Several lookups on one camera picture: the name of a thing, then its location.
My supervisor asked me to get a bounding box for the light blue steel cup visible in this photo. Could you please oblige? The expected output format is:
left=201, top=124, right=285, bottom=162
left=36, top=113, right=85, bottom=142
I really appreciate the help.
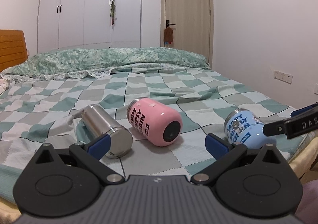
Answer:
left=224, top=109, right=276, bottom=149

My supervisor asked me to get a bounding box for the steel thermos bottle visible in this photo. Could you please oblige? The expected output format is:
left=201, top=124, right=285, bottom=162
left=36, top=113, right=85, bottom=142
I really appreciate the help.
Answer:
left=81, top=104, right=133, bottom=160

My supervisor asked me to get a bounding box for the pink steel cup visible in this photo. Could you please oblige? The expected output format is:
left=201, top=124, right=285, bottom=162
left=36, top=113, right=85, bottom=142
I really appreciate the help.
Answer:
left=127, top=97, right=183, bottom=147

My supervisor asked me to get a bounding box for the beige mattress pad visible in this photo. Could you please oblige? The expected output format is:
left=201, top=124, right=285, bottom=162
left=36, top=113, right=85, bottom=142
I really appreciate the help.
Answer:
left=1, top=131, right=317, bottom=223

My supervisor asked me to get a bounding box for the purple garment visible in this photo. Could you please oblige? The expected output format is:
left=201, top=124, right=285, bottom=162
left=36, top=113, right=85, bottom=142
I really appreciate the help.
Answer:
left=295, top=180, right=318, bottom=224

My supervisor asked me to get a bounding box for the checkered green bed sheet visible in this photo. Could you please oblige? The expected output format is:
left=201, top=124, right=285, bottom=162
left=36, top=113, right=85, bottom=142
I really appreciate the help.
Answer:
left=1, top=69, right=293, bottom=201

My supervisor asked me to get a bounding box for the green floral duvet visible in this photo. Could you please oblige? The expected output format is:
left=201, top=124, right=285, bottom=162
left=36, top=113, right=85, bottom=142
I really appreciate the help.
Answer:
left=1, top=47, right=210, bottom=82

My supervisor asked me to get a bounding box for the brown plush door hanger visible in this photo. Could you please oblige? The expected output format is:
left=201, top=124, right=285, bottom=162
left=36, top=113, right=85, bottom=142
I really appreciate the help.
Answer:
left=163, top=26, right=174, bottom=46

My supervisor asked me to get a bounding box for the orange wooden headboard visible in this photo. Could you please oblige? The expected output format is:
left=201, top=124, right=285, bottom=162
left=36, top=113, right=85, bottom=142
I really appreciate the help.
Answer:
left=0, top=29, right=28, bottom=72

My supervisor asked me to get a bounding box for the beige wooden door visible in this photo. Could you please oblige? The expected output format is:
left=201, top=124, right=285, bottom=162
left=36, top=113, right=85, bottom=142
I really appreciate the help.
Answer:
left=161, top=0, right=213, bottom=64

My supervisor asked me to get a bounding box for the white wardrobe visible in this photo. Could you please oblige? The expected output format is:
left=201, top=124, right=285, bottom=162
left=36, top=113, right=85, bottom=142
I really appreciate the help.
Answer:
left=37, top=0, right=142, bottom=53

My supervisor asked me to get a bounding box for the green charm on wardrobe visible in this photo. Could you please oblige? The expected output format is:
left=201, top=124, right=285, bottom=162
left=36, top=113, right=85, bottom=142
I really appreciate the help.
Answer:
left=110, top=0, right=116, bottom=27

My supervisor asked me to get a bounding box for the white wall socket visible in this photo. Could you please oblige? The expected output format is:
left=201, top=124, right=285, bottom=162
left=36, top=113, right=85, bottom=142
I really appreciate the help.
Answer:
left=274, top=70, right=293, bottom=84

